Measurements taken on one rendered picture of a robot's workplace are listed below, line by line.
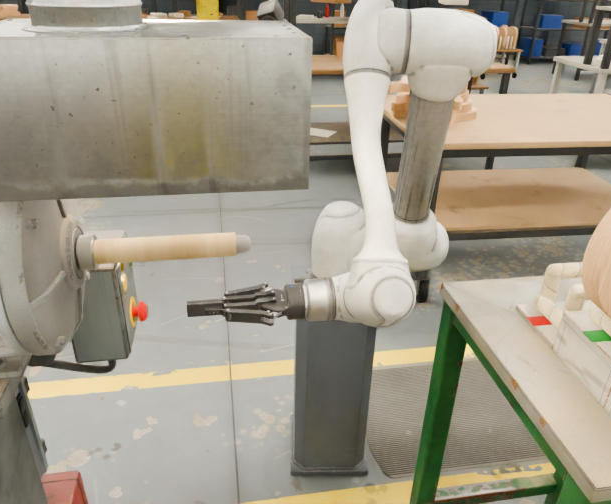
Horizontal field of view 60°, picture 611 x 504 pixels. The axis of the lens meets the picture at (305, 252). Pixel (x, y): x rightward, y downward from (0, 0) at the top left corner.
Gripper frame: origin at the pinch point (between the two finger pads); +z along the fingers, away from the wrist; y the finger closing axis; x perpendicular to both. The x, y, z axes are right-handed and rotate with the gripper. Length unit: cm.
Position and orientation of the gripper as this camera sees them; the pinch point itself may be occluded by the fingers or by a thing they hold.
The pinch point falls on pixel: (204, 307)
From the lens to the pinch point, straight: 110.6
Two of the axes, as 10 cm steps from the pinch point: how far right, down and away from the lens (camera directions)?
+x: 0.2, -8.8, -4.8
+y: -1.6, -4.7, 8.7
